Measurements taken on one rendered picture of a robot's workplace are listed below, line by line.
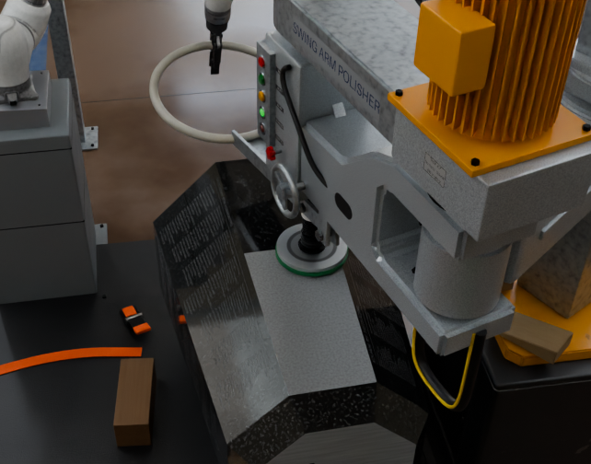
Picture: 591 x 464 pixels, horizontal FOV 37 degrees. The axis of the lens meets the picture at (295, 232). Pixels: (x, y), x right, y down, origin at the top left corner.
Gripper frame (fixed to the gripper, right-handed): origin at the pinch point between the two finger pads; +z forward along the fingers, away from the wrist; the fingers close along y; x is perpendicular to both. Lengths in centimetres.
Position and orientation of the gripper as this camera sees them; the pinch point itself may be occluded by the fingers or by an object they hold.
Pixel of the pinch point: (214, 63)
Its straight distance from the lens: 326.8
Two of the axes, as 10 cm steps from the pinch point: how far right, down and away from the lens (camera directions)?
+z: -1.2, 6.1, 7.9
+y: 1.9, 7.9, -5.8
